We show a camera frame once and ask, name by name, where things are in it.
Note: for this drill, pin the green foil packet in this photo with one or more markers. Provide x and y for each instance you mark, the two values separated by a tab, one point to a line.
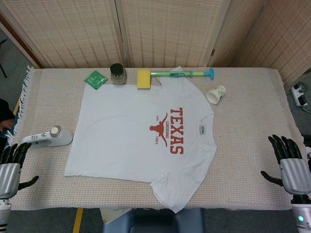
96	80

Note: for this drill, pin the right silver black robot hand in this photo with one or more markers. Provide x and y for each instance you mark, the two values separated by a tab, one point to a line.
295	174

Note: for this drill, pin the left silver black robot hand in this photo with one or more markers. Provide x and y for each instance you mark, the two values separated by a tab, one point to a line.
8	174

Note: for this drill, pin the beige woven table cloth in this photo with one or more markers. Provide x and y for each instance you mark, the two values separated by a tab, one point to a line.
243	145

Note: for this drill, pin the white paper cup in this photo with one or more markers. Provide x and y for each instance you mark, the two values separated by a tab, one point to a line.
215	95

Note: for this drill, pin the cream board under table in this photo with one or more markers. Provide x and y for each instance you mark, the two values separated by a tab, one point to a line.
111	216

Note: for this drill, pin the glass jar with black lid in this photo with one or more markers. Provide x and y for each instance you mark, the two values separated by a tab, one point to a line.
118	76

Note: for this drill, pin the blue padded chair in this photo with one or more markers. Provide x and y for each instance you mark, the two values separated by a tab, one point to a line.
155	222

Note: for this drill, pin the white Texas print T-shirt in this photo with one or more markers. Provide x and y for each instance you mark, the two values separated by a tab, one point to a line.
121	136

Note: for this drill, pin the wooden woven screen panel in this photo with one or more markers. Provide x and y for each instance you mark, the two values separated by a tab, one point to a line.
170	31
68	31
279	36

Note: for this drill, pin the black metal stand leg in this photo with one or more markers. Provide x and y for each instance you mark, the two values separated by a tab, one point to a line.
2	69

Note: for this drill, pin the white handheld steamer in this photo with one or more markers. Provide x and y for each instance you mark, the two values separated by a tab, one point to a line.
60	139

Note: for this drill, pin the person in dark clothing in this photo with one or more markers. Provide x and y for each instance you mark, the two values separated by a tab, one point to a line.
3	111

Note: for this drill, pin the white power strip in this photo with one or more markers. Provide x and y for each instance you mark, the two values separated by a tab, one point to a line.
297	95

